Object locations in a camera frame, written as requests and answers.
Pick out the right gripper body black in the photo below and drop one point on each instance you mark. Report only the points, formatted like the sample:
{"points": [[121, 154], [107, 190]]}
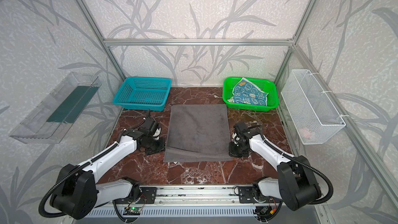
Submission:
{"points": [[236, 149]]}

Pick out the right circuit board with wires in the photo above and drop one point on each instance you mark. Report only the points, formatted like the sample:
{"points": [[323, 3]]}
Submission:
{"points": [[264, 213]]}

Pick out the blue patterned towel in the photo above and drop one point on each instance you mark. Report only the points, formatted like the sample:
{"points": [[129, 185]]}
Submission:
{"points": [[246, 92]]}

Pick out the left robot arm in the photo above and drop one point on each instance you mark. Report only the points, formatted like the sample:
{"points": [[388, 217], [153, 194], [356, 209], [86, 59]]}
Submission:
{"points": [[77, 191]]}

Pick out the left green circuit board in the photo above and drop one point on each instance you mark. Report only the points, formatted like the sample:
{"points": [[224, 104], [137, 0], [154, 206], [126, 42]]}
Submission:
{"points": [[132, 211]]}

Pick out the white wire mesh basket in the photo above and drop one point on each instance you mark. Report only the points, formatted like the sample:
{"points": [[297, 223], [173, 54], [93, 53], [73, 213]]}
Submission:
{"points": [[310, 107]]}

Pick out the clear acrylic wall shelf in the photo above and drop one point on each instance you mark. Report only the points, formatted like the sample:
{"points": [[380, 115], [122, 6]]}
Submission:
{"points": [[49, 122]]}

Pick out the pink object in wire basket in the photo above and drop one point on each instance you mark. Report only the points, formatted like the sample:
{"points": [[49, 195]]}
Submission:
{"points": [[307, 133]]}

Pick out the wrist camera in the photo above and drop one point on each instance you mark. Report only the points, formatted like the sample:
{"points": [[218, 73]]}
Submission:
{"points": [[235, 138], [157, 133]]}

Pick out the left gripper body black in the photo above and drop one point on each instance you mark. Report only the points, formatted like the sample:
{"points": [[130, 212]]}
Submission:
{"points": [[155, 144]]}

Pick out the grey terry towel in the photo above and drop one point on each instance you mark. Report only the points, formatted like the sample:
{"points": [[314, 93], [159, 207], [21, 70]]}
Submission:
{"points": [[198, 133]]}

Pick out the green plastic basket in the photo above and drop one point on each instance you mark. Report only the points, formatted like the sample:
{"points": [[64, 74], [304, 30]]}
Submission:
{"points": [[265, 85]]}

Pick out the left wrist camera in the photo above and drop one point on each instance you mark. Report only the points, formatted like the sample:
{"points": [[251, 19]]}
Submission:
{"points": [[157, 133]]}

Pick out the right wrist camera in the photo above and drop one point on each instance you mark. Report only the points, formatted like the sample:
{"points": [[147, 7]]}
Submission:
{"points": [[235, 138]]}

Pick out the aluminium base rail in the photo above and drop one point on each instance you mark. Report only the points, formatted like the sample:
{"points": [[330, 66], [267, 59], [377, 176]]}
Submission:
{"points": [[191, 195]]}

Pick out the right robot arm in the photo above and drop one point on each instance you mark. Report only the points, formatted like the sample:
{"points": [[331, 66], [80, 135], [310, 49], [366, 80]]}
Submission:
{"points": [[298, 183]]}

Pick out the teal plastic basket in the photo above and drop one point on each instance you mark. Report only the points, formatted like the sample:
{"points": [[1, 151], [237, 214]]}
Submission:
{"points": [[143, 93]]}

